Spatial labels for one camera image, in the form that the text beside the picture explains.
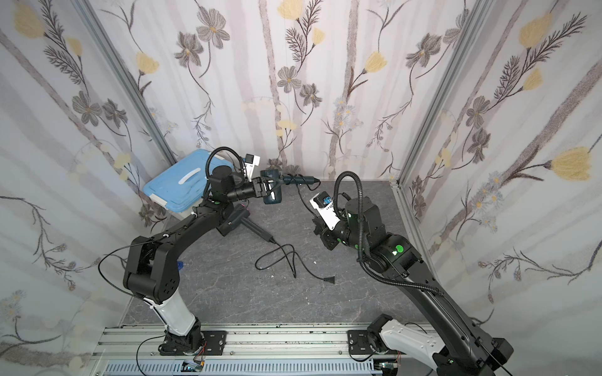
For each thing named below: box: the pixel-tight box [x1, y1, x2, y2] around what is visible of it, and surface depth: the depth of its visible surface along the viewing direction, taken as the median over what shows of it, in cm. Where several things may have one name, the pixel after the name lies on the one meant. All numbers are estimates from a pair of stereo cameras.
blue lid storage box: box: [142, 148, 234, 213], surface depth 97 cm
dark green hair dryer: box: [260, 169, 320, 205], surface depth 79 cm
